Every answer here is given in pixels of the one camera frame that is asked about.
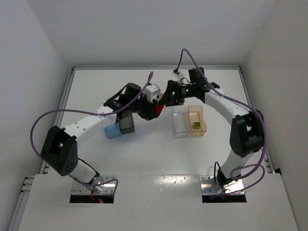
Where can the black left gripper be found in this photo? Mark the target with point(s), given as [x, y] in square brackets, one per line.
[149, 109]

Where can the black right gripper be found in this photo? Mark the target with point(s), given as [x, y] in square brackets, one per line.
[171, 94]

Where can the lime green lego brick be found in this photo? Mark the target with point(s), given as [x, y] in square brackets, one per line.
[196, 126]

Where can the red lego brick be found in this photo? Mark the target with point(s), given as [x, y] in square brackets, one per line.
[159, 109]

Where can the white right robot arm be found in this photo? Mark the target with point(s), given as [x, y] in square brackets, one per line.
[247, 124]

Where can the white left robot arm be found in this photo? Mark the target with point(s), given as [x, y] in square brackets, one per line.
[60, 149]

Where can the smoky grey plastic bin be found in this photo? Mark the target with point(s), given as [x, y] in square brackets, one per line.
[126, 124]

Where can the clear plastic bin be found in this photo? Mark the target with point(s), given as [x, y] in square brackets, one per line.
[180, 121]

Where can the orange translucent plastic bin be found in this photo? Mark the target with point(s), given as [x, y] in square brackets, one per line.
[196, 121]

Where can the light blue plastic bin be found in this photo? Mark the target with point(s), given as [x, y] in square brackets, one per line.
[113, 131]

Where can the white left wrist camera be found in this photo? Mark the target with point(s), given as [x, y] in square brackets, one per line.
[151, 92]

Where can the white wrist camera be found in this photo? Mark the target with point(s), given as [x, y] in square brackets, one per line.
[151, 92]
[179, 76]

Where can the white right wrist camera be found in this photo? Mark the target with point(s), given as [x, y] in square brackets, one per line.
[179, 76]

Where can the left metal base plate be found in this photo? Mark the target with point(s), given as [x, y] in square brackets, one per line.
[98, 185]

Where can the metal base plate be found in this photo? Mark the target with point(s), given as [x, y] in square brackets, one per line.
[98, 185]
[210, 188]

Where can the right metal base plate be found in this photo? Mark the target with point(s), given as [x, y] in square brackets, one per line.
[210, 188]

